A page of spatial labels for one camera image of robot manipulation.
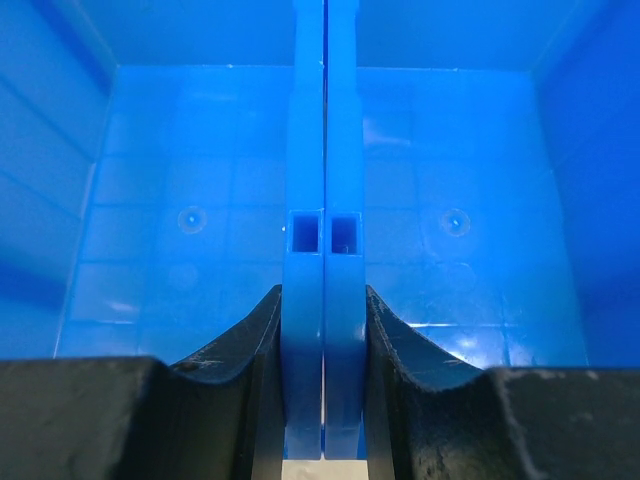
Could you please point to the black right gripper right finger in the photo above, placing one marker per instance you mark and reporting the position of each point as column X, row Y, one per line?
column 429, row 415

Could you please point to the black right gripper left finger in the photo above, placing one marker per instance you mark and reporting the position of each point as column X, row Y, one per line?
column 216, row 414

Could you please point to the blue three-compartment plastic bin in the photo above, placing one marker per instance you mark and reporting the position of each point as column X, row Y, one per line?
column 165, row 163

